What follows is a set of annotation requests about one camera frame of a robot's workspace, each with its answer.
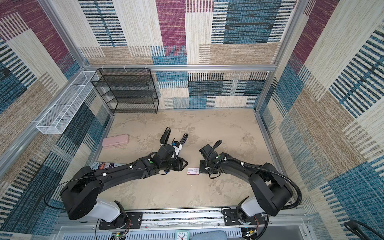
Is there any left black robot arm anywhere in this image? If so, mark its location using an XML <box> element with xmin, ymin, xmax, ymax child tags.
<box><xmin>60</xmin><ymin>154</ymin><xmax>188</xmax><ymax>220</ymax></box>

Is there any white wire mesh basket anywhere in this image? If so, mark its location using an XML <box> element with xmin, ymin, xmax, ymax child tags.
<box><xmin>36</xmin><ymin>71</ymin><xmax>95</xmax><ymax>135</ymax></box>

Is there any colourful magazine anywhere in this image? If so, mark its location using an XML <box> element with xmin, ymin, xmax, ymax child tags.
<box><xmin>91</xmin><ymin>162</ymin><xmax>124</xmax><ymax>170</ymax></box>

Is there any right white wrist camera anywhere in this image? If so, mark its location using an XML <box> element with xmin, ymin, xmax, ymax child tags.
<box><xmin>199</xmin><ymin>144</ymin><xmax>219</xmax><ymax>161</ymax></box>

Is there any small teal clock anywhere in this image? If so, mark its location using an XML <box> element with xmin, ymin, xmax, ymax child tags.
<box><xmin>175</xmin><ymin>230</ymin><xmax>190</xmax><ymax>240</ymax></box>

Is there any pink pencil case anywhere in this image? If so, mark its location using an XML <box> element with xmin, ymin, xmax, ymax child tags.
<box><xmin>102</xmin><ymin>134</ymin><xmax>129</xmax><ymax>148</ymax></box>

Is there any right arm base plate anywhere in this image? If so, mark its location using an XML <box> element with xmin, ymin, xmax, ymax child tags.
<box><xmin>221</xmin><ymin>207</ymin><xmax>266</xmax><ymax>226</ymax></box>

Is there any black stapler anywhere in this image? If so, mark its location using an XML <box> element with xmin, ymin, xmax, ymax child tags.
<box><xmin>160</xmin><ymin>127</ymin><xmax>171</xmax><ymax>145</ymax></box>

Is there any black cable bottom right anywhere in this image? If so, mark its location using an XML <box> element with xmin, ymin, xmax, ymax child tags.
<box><xmin>343</xmin><ymin>219</ymin><xmax>384</xmax><ymax>240</ymax></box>

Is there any black wire shelf rack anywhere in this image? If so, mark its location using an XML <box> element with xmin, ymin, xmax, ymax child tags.
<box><xmin>91</xmin><ymin>68</ymin><xmax>159</xmax><ymax>114</ymax></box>

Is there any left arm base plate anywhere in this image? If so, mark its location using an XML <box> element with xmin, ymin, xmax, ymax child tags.
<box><xmin>98</xmin><ymin>212</ymin><xmax>143</xmax><ymax>230</ymax></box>

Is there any aluminium mounting rail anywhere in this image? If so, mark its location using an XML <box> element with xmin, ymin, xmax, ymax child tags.
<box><xmin>53</xmin><ymin>207</ymin><xmax>308</xmax><ymax>234</ymax></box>

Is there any red white staples box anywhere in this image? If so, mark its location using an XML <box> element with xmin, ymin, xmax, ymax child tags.
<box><xmin>187</xmin><ymin>168</ymin><xmax>200</xmax><ymax>175</ymax></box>

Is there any blue stapler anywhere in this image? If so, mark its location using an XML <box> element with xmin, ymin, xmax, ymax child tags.
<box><xmin>179</xmin><ymin>134</ymin><xmax>188</xmax><ymax>148</ymax></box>

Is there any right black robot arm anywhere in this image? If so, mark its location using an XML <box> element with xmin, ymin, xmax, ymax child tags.
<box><xmin>199</xmin><ymin>154</ymin><xmax>303</xmax><ymax>224</ymax></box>

